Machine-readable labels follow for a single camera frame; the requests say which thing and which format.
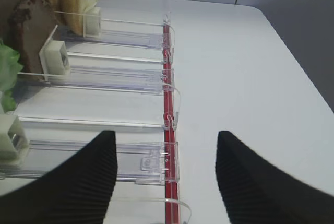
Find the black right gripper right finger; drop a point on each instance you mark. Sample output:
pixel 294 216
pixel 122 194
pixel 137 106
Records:
pixel 255 191

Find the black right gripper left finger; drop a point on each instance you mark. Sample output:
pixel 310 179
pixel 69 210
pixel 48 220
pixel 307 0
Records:
pixel 77 191

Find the clear acrylic right rack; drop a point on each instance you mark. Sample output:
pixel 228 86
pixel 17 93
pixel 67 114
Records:
pixel 117 76

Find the brown meat patty front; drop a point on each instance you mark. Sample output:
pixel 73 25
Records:
pixel 30 24

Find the green lettuce leaf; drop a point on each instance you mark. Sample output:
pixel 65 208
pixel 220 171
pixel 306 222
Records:
pixel 10 67

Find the brown meat patty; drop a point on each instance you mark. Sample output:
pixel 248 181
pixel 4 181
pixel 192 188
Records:
pixel 30 24
pixel 7 7

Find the brown meat patty rear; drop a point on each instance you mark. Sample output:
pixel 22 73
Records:
pixel 7 7

